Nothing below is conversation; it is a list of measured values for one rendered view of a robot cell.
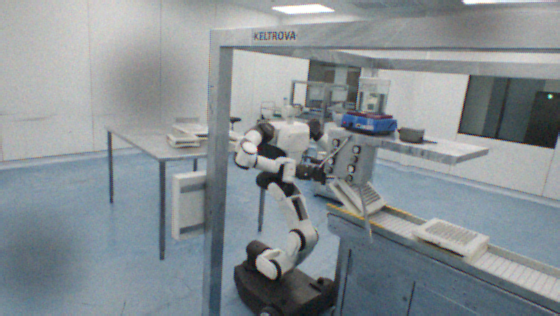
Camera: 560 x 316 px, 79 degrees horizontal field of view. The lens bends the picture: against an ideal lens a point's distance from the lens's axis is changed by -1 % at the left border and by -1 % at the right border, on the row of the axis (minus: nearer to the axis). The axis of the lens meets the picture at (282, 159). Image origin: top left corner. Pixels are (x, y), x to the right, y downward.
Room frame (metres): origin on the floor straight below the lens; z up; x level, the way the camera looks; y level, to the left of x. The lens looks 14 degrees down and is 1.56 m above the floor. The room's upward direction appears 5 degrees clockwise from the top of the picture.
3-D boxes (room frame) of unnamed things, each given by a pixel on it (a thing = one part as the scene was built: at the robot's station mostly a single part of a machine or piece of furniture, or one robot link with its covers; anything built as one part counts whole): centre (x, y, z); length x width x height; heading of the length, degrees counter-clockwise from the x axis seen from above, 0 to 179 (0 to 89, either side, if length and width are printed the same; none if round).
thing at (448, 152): (1.60, -0.57, 1.31); 0.62 x 0.38 x 0.04; 44
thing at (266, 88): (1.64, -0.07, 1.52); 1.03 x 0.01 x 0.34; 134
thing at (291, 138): (2.16, 0.02, 1.14); 0.34 x 0.30 x 0.36; 134
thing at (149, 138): (3.39, 1.02, 0.86); 1.50 x 1.10 x 0.04; 42
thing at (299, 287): (2.12, -0.04, 0.19); 0.64 x 0.52 x 0.33; 44
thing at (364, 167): (1.65, -0.33, 1.20); 0.22 x 0.11 x 0.20; 44
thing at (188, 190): (1.28, 0.33, 1.03); 0.17 x 0.06 x 0.26; 134
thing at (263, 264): (2.14, -0.02, 0.28); 0.21 x 0.20 x 0.13; 44
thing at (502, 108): (5.52, -3.54, 1.43); 1.38 x 0.01 x 1.16; 51
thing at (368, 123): (1.69, -0.40, 1.37); 0.21 x 0.20 x 0.09; 134
